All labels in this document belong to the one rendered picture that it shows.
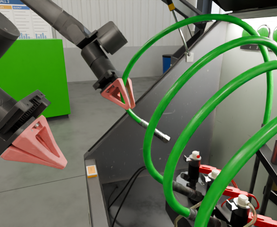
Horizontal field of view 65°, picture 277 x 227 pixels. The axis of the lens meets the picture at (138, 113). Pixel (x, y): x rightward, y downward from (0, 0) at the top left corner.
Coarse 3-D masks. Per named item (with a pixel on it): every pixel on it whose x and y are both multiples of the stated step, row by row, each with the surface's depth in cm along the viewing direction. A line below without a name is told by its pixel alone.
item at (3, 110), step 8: (0, 88) 28; (0, 96) 27; (8, 96) 28; (32, 96) 28; (40, 96) 29; (0, 104) 26; (8, 104) 27; (16, 104) 25; (24, 104) 25; (32, 104) 26; (0, 112) 26; (8, 112) 25; (16, 112) 26; (24, 112) 25; (0, 120) 26; (8, 120) 25; (16, 120) 26; (0, 128) 25; (8, 128) 26; (16, 128) 28
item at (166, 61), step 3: (165, 54) 672; (168, 54) 672; (171, 54) 672; (162, 57) 659; (165, 57) 640; (168, 57) 633; (165, 60) 644; (168, 60) 638; (165, 63) 647; (168, 63) 641; (165, 66) 650; (168, 66) 644; (165, 69) 654
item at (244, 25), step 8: (200, 16) 49; (208, 16) 49; (216, 16) 48; (224, 16) 48; (232, 16) 48; (176, 24) 50; (184, 24) 50; (240, 24) 49; (248, 24) 48; (160, 32) 51; (168, 32) 51; (248, 32) 49; (256, 32) 49; (152, 40) 51; (144, 48) 52; (264, 48) 50; (136, 56) 53; (264, 56) 50; (128, 64) 54; (128, 72) 55; (272, 72) 51; (272, 80) 52; (272, 88) 53; (272, 96) 53; (128, 112) 58; (264, 112) 56; (136, 120) 59; (264, 120) 56
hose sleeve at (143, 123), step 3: (141, 120) 59; (138, 123) 59; (141, 123) 59; (144, 123) 59; (147, 123) 59; (141, 126) 60; (144, 126) 59; (156, 129) 60; (156, 132) 59; (159, 132) 60; (156, 135) 60; (159, 135) 60; (162, 135) 60; (159, 138) 60; (162, 138) 60
